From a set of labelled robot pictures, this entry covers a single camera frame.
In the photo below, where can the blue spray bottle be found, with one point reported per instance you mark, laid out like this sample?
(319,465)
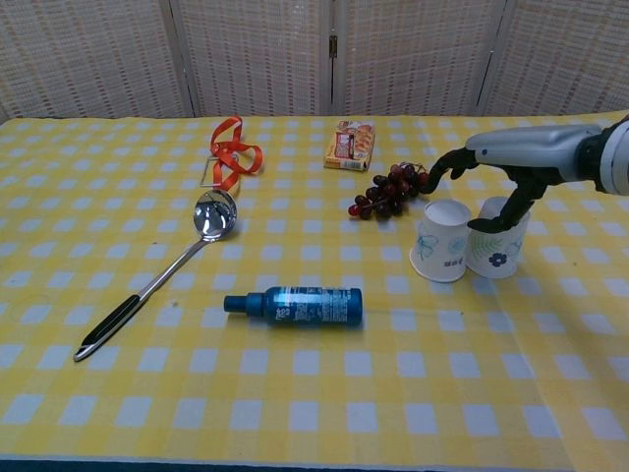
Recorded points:
(304,307)

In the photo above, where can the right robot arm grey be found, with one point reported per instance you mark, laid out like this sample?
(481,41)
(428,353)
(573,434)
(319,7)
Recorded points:
(616,157)

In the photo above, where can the white paper cup blue bow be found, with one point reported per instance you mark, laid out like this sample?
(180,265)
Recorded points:
(440,241)

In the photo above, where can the orange snack box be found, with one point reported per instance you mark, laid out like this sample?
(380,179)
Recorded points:
(351,145)

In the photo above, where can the yellow white checked tablecloth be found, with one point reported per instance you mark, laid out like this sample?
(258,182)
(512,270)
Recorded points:
(314,393)

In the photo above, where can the clear badge holder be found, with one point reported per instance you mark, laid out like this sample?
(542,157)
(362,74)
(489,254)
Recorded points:
(205,172)

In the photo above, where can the white paper cup fern flower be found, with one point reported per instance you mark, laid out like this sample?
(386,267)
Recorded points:
(496,253)

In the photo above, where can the woven folding screen panel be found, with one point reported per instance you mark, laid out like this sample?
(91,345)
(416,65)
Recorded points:
(565,54)
(83,54)
(255,54)
(417,54)

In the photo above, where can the brass screen hinge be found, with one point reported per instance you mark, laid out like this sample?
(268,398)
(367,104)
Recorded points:
(332,44)

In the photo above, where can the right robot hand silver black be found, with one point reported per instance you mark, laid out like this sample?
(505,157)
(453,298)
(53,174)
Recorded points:
(535,147)

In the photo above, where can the red grape bunch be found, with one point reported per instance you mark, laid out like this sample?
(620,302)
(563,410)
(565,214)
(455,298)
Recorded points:
(390,189)

